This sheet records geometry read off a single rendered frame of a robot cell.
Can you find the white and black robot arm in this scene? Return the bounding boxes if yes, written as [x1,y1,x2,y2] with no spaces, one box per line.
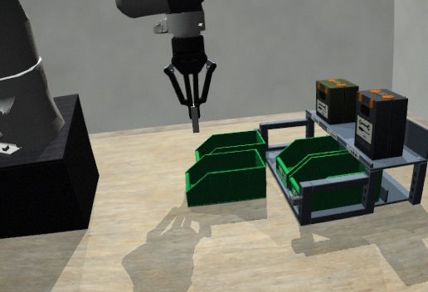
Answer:
[0,0,206,158]

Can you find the green open-front bin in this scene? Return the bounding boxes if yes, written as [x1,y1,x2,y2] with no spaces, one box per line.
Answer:
[289,153,383,212]
[277,135,349,188]
[185,149,266,207]
[195,130,266,166]

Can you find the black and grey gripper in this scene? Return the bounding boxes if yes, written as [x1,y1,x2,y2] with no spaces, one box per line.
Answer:
[163,35,216,133]

